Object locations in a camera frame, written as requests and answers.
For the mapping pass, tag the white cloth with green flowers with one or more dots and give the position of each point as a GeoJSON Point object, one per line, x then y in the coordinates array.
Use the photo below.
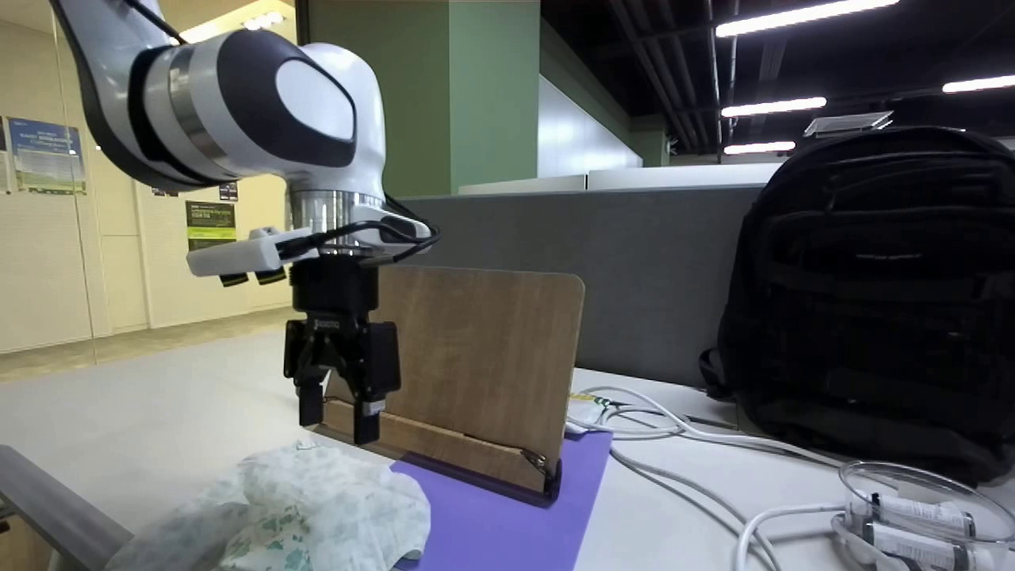
{"type": "Point", "coordinates": [298, 508]}

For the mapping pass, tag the green black wall sign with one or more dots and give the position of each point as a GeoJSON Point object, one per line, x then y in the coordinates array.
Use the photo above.
{"type": "Point", "coordinates": [212, 225]}

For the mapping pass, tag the green pillar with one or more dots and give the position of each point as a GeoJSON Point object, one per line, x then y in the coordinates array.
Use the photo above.
{"type": "Point", "coordinates": [456, 98]}

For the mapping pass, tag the black backpack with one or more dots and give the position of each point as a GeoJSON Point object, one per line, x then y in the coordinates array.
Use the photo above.
{"type": "Point", "coordinates": [877, 295]}

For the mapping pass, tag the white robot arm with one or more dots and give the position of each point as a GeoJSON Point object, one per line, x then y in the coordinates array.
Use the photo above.
{"type": "Point", "coordinates": [244, 106]}

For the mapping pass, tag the white power strip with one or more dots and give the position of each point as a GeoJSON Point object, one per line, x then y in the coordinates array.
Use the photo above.
{"type": "Point", "coordinates": [921, 528]}

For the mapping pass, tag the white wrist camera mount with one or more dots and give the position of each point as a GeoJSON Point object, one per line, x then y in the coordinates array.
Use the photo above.
{"type": "Point", "coordinates": [240, 256]}

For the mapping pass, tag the grey partition panel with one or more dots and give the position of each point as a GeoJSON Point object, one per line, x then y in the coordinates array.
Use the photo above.
{"type": "Point", "coordinates": [654, 275]}

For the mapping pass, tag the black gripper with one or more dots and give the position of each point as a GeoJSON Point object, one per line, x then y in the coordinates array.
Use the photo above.
{"type": "Point", "coordinates": [338, 338]}

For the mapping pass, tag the blue wall poster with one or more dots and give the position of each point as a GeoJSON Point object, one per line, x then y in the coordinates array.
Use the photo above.
{"type": "Point", "coordinates": [45, 154]}

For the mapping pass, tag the purple paper mat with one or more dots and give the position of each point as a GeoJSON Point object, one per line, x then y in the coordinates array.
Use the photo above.
{"type": "Point", "coordinates": [520, 519]}

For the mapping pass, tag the wooden board stand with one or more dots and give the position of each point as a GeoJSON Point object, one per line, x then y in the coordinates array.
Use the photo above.
{"type": "Point", "coordinates": [486, 350]}

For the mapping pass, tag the long ceiling light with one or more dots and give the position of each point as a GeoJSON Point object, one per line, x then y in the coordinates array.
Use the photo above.
{"type": "Point", "coordinates": [772, 106]}
{"type": "Point", "coordinates": [759, 146]}
{"type": "Point", "coordinates": [979, 83]}
{"type": "Point", "coordinates": [803, 17]}

